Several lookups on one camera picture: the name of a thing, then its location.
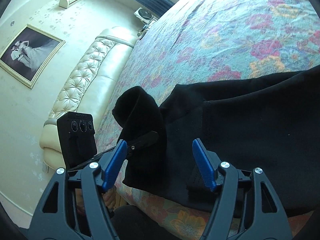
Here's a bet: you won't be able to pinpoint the black pants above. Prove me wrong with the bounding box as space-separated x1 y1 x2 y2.
112 67 319 216

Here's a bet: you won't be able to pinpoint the framed wedding photo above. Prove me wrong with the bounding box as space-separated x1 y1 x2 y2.
1 24 65 89

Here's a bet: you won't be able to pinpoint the white fan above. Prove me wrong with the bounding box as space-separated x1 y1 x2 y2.
134 7 158 25

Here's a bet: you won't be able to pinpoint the floral bedspread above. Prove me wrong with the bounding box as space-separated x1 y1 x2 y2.
96 0 319 239

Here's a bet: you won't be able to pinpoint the left hand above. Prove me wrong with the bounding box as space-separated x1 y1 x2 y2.
75 184 118 213

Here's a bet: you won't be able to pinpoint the cream tufted leather headboard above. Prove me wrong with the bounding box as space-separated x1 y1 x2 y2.
40 26 138 171

